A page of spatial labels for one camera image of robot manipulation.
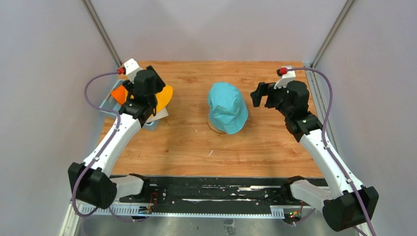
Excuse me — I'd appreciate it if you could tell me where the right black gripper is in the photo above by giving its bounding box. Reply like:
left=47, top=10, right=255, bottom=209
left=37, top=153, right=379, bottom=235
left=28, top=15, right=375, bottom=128
left=250, top=83, right=292, bottom=118

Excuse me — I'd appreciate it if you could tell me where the yellow bucket hat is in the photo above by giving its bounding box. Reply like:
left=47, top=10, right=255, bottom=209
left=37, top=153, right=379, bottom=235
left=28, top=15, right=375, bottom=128
left=114, top=81, right=173, bottom=119

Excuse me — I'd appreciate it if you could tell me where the orange bucket hat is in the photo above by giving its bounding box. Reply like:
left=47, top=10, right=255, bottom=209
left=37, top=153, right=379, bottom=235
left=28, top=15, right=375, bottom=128
left=110, top=85, right=128, bottom=106

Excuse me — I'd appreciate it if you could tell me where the teal bucket hat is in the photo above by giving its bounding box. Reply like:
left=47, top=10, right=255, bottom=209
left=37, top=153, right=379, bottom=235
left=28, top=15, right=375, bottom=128
left=208, top=82, right=248, bottom=135

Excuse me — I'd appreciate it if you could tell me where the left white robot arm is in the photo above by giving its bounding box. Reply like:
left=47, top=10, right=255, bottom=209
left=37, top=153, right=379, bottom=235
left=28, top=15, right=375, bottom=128
left=68, top=65, right=166, bottom=209

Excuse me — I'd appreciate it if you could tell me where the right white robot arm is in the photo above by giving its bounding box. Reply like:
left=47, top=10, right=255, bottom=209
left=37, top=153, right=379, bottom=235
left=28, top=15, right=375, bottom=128
left=250, top=81, right=379, bottom=232

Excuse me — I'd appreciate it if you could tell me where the beige hat in basket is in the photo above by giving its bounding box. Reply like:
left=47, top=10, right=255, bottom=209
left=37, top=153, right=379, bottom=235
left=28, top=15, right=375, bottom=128
left=146, top=108, right=169, bottom=123

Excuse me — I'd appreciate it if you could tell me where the light blue plastic basket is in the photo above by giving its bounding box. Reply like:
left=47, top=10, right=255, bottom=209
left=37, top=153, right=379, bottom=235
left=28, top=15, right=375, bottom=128
left=99, top=79, right=159, bottom=131

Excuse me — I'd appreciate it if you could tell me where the wooden hat stand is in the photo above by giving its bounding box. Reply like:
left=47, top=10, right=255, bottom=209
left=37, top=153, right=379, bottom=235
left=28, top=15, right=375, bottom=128
left=207, top=114, right=227, bottom=134

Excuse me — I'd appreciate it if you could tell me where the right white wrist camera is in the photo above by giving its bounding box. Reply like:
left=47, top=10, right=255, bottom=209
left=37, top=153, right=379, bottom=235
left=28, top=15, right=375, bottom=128
left=274, top=65, right=296, bottom=89

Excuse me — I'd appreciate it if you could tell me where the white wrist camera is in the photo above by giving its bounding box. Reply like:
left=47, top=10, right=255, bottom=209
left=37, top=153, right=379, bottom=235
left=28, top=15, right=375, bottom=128
left=274, top=65, right=296, bottom=89
left=117, top=59, right=143, bottom=83

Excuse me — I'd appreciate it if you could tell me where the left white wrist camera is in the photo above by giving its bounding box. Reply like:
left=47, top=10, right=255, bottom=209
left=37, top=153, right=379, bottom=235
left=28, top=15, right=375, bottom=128
left=117, top=59, right=143, bottom=83

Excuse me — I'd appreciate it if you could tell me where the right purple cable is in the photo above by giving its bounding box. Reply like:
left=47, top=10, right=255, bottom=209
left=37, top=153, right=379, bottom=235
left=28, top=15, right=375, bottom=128
left=286, top=67, right=378, bottom=236

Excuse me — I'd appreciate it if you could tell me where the purple cable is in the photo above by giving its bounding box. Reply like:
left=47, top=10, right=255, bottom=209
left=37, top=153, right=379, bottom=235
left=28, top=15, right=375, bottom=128
left=286, top=67, right=378, bottom=236
left=71, top=71, right=151, bottom=223

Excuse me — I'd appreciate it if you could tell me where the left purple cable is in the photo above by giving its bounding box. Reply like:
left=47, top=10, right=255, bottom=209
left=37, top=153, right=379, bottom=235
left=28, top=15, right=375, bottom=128
left=71, top=71, right=151, bottom=223

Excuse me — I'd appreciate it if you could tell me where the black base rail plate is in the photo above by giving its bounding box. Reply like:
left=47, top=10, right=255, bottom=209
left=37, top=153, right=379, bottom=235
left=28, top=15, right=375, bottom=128
left=96, top=176, right=312, bottom=219

